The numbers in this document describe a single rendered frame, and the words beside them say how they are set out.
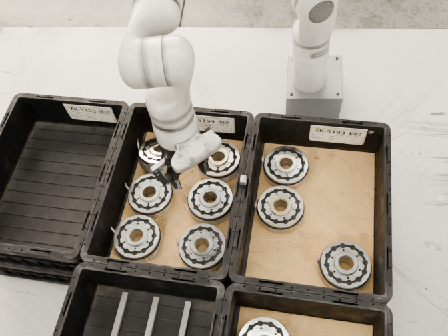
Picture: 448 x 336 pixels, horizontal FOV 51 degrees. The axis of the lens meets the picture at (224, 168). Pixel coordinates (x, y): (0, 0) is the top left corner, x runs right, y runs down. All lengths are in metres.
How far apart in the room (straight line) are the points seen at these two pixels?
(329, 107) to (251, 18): 1.44
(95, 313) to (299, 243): 0.45
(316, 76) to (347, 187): 0.31
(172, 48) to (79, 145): 0.66
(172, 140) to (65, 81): 0.88
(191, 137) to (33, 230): 0.54
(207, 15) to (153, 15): 2.05
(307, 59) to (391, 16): 1.58
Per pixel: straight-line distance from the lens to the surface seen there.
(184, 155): 0.76
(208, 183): 1.08
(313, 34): 1.14
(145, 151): 1.13
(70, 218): 1.16
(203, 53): 1.55
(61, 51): 1.70
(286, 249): 1.04
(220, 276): 0.92
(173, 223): 1.08
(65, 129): 1.31
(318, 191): 1.10
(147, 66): 0.65
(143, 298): 1.04
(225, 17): 2.72
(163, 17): 0.70
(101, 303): 1.06
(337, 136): 1.12
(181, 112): 0.72
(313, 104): 1.32
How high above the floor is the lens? 1.80
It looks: 59 degrees down
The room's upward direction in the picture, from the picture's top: 9 degrees counter-clockwise
